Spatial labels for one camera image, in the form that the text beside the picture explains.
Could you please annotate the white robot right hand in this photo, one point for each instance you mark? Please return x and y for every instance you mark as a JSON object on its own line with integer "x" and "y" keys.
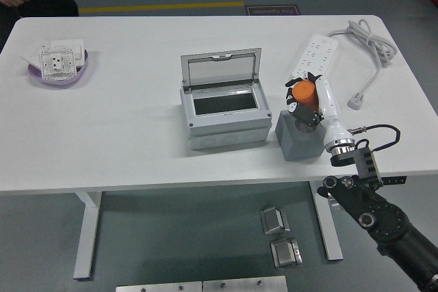
{"x": 329, "y": 107}

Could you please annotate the orange cylinder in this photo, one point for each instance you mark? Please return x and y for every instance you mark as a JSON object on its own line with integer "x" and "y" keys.
{"x": 302, "y": 92}

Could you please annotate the grey electrical box with lid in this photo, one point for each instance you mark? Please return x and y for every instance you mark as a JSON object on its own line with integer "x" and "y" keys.
{"x": 226, "y": 124}

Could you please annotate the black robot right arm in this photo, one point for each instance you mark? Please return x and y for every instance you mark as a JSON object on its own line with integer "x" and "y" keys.
{"x": 383, "y": 216}

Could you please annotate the grey cube block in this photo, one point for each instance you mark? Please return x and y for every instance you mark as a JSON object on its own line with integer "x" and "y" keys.
{"x": 297, "y": 145}

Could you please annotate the white power strip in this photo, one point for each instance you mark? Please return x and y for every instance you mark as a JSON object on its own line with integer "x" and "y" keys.
{"x": 316, "y": 52}

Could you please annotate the white card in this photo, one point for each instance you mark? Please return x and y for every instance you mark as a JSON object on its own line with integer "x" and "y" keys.
{"x": 34, "y": 54}

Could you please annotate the white socket panel with holes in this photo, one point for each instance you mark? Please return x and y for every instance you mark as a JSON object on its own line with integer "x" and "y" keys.
{"x": 56, "y": 63}

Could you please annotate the purple bowl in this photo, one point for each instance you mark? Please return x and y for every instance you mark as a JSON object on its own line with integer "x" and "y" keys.
{"x": 80, "y": 69}

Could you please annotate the dark floor sign mat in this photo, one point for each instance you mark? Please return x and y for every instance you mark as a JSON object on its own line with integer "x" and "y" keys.
{"x": 272, "y": 10}

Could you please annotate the white table leg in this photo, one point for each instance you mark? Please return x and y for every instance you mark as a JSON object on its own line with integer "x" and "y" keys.
{"x": 326, "y": 223}
{"x": 87, "y": 230}

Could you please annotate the silver metal robot foot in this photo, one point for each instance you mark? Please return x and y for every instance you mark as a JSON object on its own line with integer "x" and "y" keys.
{"x": 273, "y": 220}
{"x": 285, "y": 254}

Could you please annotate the silver metal plate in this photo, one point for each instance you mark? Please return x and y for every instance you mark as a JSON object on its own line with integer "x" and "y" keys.
{"x": 244, "y": 285}

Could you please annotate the white switch panel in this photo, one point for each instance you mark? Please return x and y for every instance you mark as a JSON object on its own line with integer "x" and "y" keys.
{"x": 77, "y": 49}

